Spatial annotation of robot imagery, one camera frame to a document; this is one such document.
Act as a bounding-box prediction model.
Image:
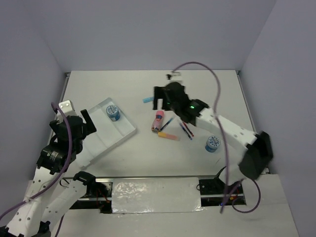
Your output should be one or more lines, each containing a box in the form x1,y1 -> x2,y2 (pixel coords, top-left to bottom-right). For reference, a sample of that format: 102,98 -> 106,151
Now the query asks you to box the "pink sticky notes tube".
151,110 -> 164,133

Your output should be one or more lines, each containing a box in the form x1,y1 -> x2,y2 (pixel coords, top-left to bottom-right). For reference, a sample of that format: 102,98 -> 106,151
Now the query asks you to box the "blue round splash-lid container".
205,136 -> 221,153

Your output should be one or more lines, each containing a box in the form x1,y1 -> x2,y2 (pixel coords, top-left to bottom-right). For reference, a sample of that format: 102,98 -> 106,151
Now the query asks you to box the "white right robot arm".
153,82 -> 274,193

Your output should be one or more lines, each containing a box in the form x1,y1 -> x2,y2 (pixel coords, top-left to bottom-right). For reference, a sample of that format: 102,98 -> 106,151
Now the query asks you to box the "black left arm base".
59,171 -> 113,214

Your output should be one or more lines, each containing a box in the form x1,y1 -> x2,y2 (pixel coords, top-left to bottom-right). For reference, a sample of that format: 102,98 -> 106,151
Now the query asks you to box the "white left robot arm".
0,108 -> 97,237

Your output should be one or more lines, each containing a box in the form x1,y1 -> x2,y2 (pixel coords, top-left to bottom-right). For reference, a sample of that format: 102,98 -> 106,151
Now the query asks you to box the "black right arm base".
196,167 -> 246,207

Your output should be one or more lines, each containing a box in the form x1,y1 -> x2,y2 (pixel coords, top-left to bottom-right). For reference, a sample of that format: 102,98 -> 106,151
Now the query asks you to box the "white divided plastic tray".
76,97 -> 137,170

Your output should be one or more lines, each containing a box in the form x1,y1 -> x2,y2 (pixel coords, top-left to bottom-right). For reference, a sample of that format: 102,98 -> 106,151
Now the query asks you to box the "blue round container in tray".
106,104 -> 120,121

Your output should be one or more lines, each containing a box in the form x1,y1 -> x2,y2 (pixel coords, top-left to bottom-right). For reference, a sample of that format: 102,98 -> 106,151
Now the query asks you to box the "yellow pink highlighter pen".
158,132 -> 179,141

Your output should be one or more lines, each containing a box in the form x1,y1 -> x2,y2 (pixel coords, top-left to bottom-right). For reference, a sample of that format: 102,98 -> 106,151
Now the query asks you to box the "red gel pen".
182,122 -> 194,137

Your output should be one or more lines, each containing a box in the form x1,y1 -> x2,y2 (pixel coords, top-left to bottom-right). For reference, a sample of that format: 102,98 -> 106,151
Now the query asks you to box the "silver foil sheet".
112,177 -> 203,214

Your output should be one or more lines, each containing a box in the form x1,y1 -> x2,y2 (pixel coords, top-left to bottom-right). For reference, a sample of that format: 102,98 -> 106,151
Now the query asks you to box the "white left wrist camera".
58,100 -> 77,117

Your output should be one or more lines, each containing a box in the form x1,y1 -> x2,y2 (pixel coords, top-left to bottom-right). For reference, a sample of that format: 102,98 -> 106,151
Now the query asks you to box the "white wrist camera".
58,100 -> 77,117
166,72 -> 183,84

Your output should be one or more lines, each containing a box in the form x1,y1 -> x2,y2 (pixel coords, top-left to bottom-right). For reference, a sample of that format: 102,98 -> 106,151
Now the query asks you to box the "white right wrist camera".
166,72 -> 183,84

